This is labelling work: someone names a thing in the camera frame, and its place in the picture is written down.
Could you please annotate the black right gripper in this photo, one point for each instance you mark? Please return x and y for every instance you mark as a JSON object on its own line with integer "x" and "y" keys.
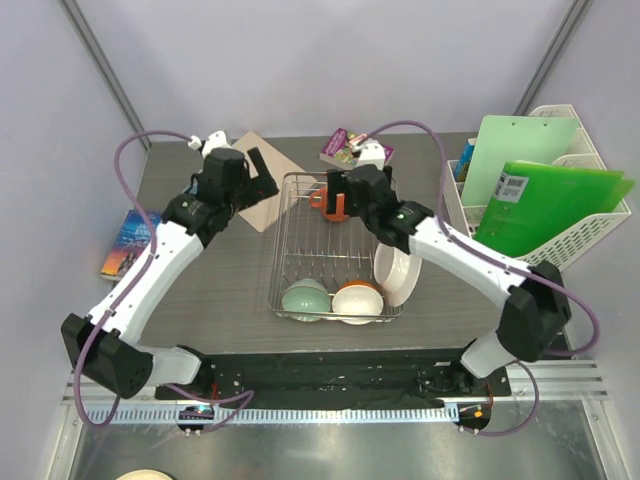
{"x": 338, "y": 184}

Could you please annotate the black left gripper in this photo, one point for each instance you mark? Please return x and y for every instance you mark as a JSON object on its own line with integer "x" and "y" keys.
{"x": 262, "y": 183}

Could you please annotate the orange ceramic mug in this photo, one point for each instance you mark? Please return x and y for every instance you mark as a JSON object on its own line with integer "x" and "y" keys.
{"x": 319, "y": 201}

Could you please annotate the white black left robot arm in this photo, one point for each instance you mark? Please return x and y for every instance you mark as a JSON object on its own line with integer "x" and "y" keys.
{"x": 104, "y": 345}

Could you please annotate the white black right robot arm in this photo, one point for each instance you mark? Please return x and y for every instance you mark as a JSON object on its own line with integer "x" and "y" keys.
{"x": 532, "y": 299}

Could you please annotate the purple paperback book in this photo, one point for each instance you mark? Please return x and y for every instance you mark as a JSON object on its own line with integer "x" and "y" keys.
{"x": 337, "y": 150}

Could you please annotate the blue white carton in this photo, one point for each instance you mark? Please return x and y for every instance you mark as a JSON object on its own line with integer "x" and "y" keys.
{"x": 462, "y": 166}

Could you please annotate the green ceramic bowl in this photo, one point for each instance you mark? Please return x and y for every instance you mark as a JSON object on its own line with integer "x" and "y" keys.
{"x": 306, "y": 300}

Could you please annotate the orange white ceramic bowl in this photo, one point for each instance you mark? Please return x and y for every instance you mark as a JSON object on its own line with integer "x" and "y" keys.
{"x": 357, "y": 303}

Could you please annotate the blue Jane Eyre book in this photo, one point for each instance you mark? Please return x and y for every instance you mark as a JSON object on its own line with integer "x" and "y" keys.
{"x": 132, "y": 239}

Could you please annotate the light green clipboard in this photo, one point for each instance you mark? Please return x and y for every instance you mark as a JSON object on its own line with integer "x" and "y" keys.
{"x": 502, "y": 139}

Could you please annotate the bright green plastic folder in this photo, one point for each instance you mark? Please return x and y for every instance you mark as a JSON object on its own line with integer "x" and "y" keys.
{"x": 533, "y": 202}

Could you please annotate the white plastic file organizer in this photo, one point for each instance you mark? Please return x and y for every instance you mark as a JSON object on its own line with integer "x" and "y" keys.
{"x": 566, "y": 247}

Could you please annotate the cream round plate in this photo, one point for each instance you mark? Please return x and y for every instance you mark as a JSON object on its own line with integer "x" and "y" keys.
{"x": 144, "y": 474}

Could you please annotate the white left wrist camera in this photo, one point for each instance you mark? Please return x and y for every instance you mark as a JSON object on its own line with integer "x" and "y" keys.
{"x": 218, "y": 139}

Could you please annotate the metal wire dish rack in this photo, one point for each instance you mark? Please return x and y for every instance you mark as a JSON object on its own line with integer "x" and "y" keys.
{"x": 309, "y": 246}

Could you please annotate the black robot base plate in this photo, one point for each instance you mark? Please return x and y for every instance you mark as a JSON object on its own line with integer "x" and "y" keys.
{"x": 355, "y": 380}

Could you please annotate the white slotted cable duct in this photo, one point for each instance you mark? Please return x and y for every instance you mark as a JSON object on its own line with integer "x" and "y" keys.
{"x": 196, "y": 414}

